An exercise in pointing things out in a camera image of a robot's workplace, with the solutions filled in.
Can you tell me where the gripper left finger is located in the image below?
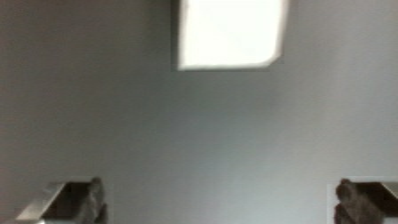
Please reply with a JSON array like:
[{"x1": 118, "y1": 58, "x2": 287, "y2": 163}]
[{"x1": 15, "y1": 177, "x2": 108, "y2": 224}]

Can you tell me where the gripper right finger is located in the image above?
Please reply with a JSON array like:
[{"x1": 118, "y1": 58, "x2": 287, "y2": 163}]
[{"x1": 333, "y1": 179, "x2": 398, "y2": 224}]

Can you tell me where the white leg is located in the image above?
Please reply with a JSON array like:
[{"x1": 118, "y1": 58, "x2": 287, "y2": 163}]
[{"x1": 175, "y1": 0, "x2": 289, "y2": 71}]

